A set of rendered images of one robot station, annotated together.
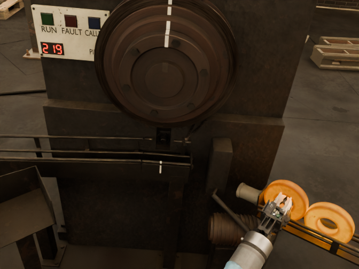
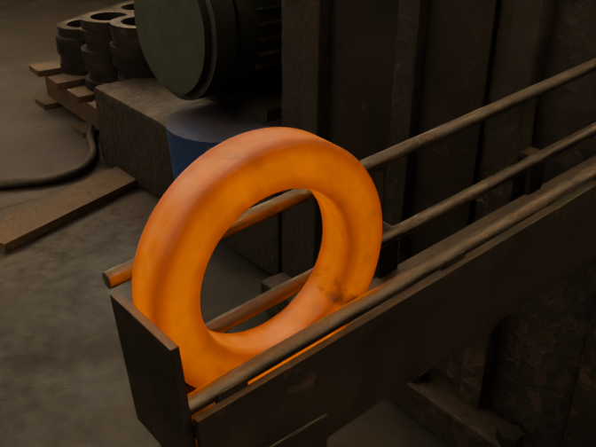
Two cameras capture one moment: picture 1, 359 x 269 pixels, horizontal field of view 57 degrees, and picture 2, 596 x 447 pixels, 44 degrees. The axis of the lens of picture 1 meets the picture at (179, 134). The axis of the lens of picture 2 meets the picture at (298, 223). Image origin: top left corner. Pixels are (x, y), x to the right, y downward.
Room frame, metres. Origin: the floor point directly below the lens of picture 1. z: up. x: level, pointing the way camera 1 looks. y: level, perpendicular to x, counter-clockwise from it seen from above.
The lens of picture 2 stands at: (0.67, 1.40, 0.93)
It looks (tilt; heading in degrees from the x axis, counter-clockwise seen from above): 28 degrees down; 322
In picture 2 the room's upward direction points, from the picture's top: 1 degrees clockwise
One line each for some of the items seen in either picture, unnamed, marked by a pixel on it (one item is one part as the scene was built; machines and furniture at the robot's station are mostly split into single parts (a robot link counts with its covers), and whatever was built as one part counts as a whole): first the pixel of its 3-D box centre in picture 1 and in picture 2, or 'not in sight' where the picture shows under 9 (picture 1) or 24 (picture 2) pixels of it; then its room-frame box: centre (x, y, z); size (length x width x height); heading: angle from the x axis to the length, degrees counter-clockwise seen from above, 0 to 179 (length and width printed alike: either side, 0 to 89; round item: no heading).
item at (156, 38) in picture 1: (164, 77); not in sight; (0.93, 0.06, 1.11); 0.28 x 0.06 x 0.28; 91
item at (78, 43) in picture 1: (73, 34); not in sight; (1.13, 0.41, 1.15); 0.26 x 0.02 x 0.18; 91
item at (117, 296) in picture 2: not in sight; (155, 386); (1.01, 1.24, 0.62); 0.07 x 0.01 x 0.11; 1
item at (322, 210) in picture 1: (328, 223); not in sight; (0.76, -0.53, 0.72); 0.16 x 0.03 x 0.16; 56
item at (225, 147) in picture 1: (218, 166); not in sight; (1.05, -0.17, 0.68); 0.11 x 0.08 x 0.24; 1
